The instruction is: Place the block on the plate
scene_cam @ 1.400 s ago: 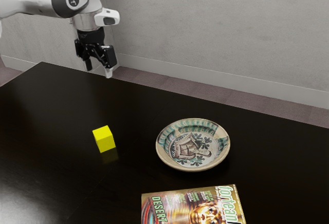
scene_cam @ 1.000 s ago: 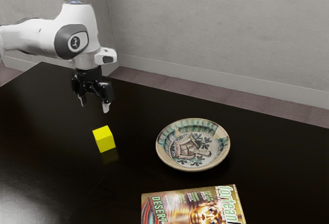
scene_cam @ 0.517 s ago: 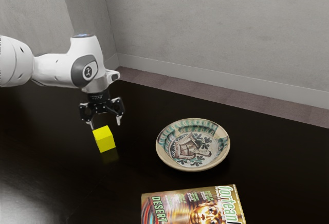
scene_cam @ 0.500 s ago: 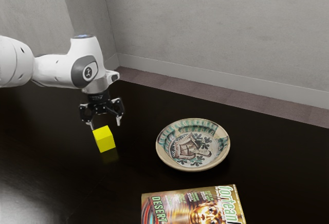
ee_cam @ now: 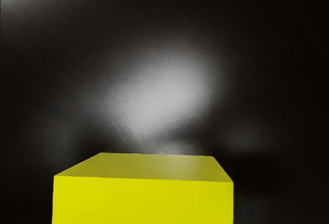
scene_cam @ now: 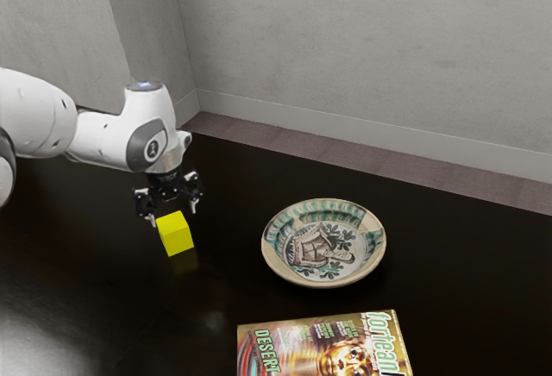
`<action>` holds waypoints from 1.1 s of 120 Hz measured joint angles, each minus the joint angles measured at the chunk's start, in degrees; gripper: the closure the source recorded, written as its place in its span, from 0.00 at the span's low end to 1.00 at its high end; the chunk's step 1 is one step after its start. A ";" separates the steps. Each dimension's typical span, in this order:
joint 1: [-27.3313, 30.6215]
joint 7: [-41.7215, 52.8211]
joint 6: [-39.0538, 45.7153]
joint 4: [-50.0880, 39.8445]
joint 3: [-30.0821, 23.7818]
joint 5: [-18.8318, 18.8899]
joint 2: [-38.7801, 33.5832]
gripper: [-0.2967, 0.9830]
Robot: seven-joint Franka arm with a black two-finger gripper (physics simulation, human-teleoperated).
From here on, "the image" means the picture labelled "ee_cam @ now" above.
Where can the yellow block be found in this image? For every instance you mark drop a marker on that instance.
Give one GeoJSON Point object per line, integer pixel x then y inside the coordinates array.
{"type": "Point", "coordinates": [143, 198]}

